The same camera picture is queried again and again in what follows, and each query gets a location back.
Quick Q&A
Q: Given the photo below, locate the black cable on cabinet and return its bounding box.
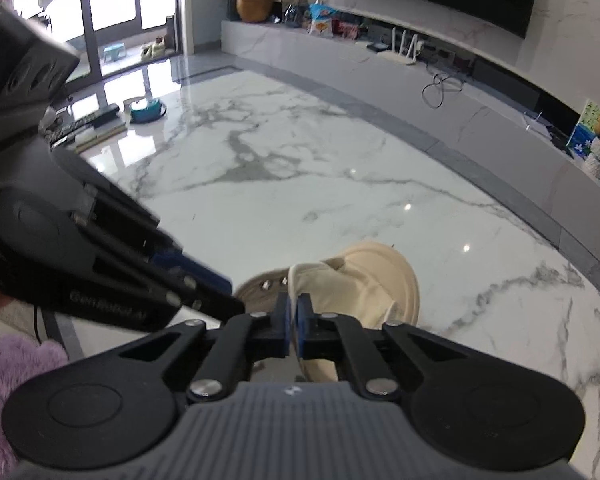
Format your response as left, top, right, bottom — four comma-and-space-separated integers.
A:
420, 70, 465, 111

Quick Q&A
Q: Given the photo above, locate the low white tv cabinet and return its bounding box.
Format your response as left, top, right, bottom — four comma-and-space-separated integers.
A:
220, 18, 600, 306

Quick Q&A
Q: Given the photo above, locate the white wifi router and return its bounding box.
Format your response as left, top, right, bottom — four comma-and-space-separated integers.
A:
378, 27, 424, 66

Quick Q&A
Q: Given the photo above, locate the golden brown round vase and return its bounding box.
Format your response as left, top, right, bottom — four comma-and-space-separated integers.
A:
236, 0, 274, 23

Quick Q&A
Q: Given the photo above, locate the beige canvas shoe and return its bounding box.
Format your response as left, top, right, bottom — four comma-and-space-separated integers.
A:
232, 240, 423, 384

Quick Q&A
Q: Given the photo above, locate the teal robot vacuum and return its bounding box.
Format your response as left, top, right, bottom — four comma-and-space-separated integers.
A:
129, 98, 166, 125

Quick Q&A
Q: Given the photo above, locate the snack bag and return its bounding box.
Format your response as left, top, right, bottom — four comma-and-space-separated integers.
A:
309, 3, 337, 38

